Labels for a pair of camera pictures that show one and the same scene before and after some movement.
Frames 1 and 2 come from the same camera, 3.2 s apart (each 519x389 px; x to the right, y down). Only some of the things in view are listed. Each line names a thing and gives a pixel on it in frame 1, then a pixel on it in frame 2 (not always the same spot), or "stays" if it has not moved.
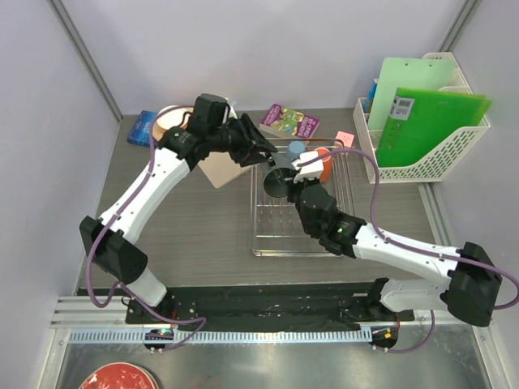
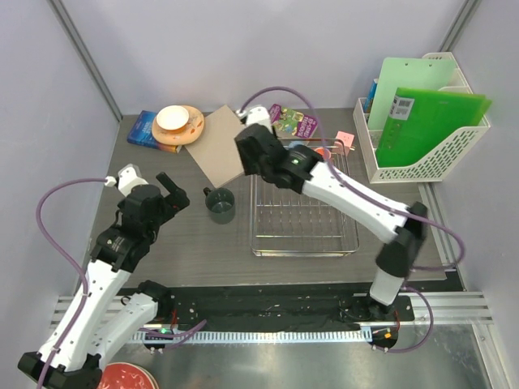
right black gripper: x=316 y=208 → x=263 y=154
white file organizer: x=431 y=168 stays
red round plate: x=120 y=375 stays
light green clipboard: x=406 y=73 stays
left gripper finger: x=261 y=144 → x=178 y=198
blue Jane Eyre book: x=139 y=134 stays
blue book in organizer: x=370 y=97 stays
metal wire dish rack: x=278 y=227 stays
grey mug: x=275 y=183 → x=220 y=204
